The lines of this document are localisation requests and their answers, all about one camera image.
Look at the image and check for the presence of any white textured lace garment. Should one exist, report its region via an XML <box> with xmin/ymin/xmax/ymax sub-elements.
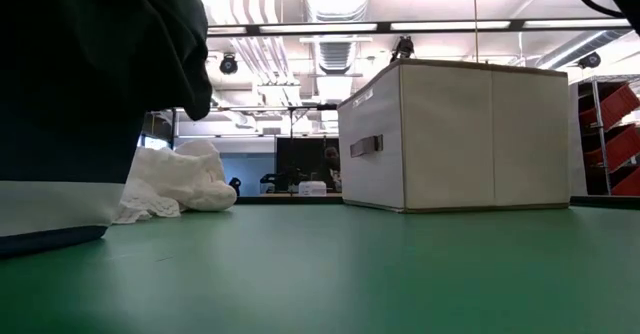
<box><xmin>113</xmin><ymin>139</ymin><xmax>239</xmax><ymax>224</ymax></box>

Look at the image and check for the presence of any dark grey logo shirt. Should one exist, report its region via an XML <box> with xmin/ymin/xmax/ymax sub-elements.
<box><xmin>0</xmin><ymin>0</ymin><xmax>214</xmax><ymax>123</ymax></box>

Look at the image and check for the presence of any person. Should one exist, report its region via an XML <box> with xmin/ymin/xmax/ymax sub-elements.
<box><xmin>319</xmin><ymin>146</ymin><xmax>342</xmax><ymax>191</ymax></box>

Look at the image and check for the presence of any small white box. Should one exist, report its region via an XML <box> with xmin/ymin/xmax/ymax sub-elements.
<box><xmin>298</xmin><ymin>180</ymin><xmax>328</xmax><ymax>197</ymax></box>

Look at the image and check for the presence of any green table mat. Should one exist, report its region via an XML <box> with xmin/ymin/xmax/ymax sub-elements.
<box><xmin>0</xmin><ymin>203</ymin><xmax>640</xmax><ymax>334</ymax></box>

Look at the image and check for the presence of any black round ceiling lamp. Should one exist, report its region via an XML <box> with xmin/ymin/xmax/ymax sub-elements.
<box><xmin>219</xmin><ymin>53</ymin><xmax>239</xmax><ymax>75</ymax></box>
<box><xmin>577</xmin><ymin>52</ymin><xmax>601</xmax><ymax>70</ymax></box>

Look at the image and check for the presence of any beige fabric storage bin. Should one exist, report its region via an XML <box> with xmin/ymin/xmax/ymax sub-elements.
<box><xmin>337</xmin><ymin>57</ymin><xmax>571</xmax><ymax>214</ymax></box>

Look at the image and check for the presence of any navy white striped fabric bin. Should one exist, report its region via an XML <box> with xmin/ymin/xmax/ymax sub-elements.
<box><xmin>0</xmin><ymin>113</ymin><xmax>149</xmax><ymax>260</ymax></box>

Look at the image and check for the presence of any red storage bin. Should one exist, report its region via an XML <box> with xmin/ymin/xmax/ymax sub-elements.
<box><xmin>583</xmin><ymin>123</ymin><xmax>640</xmax><ymax>170</ymax></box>
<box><xmin>609</xmin><ymin>166</ymin><xmax>640</xmax><ymax>197</ymax></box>
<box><xmin>579</xmin><ymin>83</ymin><xmax>640</xmax><ymax>131</ymax></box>

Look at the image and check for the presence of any black aluminium table frame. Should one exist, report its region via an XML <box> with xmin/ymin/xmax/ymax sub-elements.
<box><xmin>234</xmin><ymin>195</ymin><xmax>640</xmax><ymax>210</ymax></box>

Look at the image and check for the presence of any black overhead frame bar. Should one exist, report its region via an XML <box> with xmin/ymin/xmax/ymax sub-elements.
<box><xmin>205</xmin><ymin>19</ymin><xmax>634</xmax><ymax>38</ymax></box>

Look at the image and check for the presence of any black overhead camera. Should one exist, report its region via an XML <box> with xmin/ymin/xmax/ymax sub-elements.
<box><xmin>392</xmin><ymin>36</ymin><xmax>416</xmax><ymax>60</ymax></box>

